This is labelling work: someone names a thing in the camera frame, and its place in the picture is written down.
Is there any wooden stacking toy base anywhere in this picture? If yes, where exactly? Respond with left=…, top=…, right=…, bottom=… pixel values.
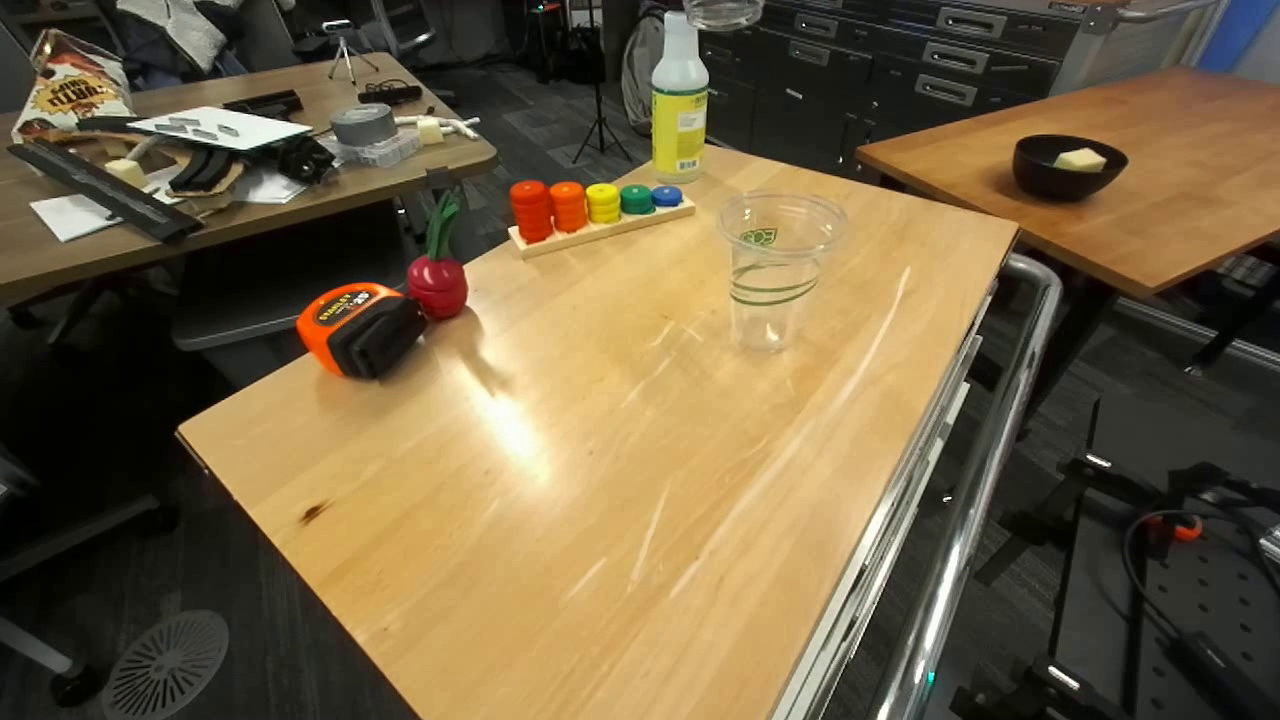
left=504, top=192, right=700, bottom=255

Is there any yellow toy cylinder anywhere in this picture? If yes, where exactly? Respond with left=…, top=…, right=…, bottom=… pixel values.
left=585, top=179, right=625, bottom=227

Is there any orange toy cylinder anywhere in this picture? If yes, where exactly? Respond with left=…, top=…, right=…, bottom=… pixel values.
left=547, top=179, right=593, bottom=237

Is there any red toy cylinder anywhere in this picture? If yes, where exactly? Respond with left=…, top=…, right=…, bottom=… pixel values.
left=508, top=176, right=555, bottom=246

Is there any red radish toy green stem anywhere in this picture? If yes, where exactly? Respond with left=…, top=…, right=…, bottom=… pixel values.
left=403, top=182, right=473, bottom=324

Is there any white bottle yellow label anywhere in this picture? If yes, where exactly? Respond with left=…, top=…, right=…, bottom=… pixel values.
left=649, top=7, right=714, bottom=182

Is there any black tripod stand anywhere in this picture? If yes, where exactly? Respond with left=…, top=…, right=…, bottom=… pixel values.
left=564, top=0, right=644, bottom=172

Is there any orange black tape measure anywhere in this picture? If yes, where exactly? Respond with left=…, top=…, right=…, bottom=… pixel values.
left=294, top=277, right=432, bottom=382

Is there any small white object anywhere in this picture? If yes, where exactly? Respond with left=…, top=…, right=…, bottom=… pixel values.
left=395, top=113, right=484, bottom=143

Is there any grey tape roll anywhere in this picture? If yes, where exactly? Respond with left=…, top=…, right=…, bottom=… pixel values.
left=328, top=101, right=402, bottom=153

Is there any black remote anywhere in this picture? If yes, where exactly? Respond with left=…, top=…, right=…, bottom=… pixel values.
left=358, top=76, right=429, bottom=113

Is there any black drawer cabinet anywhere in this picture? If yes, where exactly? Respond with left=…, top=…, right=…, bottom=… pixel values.
left=695, top=0, right=1214, bottom=176

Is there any black bundled item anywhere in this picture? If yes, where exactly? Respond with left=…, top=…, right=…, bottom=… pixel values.
left=252, top=130, right=341, bottom=188

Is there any black bowl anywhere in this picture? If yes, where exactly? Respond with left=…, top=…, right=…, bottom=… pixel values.
left=1010, top=130, right=1133, bottom=204

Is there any black flat phone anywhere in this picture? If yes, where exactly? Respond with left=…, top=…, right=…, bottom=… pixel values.
left=220, top=89, right=310, bottom=120

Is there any black pole stand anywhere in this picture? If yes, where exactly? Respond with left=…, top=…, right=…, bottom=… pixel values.
left=1025, top=394, right=1118, bottom=720

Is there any white printed paper sheet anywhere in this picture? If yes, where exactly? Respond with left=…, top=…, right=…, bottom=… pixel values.
left=130, top=102, right=313, bottom=156

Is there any pale yellow food piece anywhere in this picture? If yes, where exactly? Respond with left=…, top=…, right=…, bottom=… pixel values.
left=1054, top=143, right=1111, bottom=176

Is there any round grey floor base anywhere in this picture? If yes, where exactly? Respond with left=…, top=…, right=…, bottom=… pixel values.
left=98, top=609, right=233, bottom=720

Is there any long black bar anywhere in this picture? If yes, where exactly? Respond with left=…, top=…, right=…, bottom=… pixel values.
left=4, top=136, right=204, bottom=246

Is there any wooden side table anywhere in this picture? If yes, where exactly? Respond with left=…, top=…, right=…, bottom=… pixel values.
left=854, top=66, right=1280, bottom=299

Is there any small white paper note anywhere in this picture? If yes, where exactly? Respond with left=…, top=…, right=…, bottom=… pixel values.
left=30, top=192, right=119, bottom=246

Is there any cluttered brown desk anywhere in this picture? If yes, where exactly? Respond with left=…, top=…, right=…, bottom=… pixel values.
left=0, top=48, right=500, bottom=313

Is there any snack chip bag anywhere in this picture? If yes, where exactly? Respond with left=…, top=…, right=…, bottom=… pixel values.
left=10, top=29, right=137, bottom=148

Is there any metal cart handle rail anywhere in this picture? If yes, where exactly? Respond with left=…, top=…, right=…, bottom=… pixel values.
left=874, top=253, right=1067, bottom=720

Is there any black cable orange connector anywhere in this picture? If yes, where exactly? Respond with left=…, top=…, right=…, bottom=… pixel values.
left=1118, top=500, right=1280, bottom=720

